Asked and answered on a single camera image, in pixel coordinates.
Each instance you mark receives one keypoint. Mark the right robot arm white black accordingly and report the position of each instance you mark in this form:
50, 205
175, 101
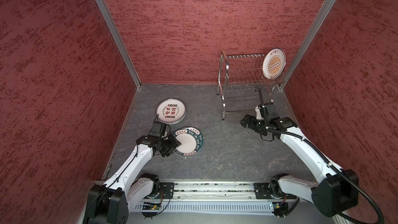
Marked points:
333, 190

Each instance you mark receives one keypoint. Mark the chrome wire dish rack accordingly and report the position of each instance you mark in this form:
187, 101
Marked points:
241, 82

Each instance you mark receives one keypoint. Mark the left aluminium corner post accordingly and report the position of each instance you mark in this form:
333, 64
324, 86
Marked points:
119, 42

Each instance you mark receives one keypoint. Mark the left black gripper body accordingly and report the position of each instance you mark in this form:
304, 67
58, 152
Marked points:
166, 146

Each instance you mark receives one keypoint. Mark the aluminium mounting rail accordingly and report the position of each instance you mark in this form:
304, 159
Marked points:
224, 191

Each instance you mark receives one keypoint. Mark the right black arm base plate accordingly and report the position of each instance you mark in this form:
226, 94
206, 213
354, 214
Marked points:
262, 192

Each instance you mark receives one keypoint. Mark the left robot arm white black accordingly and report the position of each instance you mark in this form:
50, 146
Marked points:
112, 202

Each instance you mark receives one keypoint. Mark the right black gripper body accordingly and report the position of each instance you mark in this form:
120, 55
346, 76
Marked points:
258, 125

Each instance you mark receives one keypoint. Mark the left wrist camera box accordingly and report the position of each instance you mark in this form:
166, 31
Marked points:
159, 130

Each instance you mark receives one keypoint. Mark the right small circuit board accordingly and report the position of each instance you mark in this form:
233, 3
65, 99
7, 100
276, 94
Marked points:
280, 209

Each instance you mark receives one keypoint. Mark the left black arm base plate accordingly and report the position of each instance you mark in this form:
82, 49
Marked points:
165, 191

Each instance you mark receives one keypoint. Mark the left small circuit board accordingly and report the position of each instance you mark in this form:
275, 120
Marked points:
149, 206

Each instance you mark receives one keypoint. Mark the right aluminium corner post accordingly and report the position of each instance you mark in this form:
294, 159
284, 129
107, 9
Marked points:
313, 30

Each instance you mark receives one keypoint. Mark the aluminium corner post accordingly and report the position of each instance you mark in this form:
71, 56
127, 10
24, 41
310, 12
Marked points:
119, 42
313, 30

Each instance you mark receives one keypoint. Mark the small circuit board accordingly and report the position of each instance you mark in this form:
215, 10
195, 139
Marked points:
280, 209
149, 206

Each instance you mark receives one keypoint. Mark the patterned plate dark rim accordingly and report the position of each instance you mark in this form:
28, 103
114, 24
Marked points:
200, 143

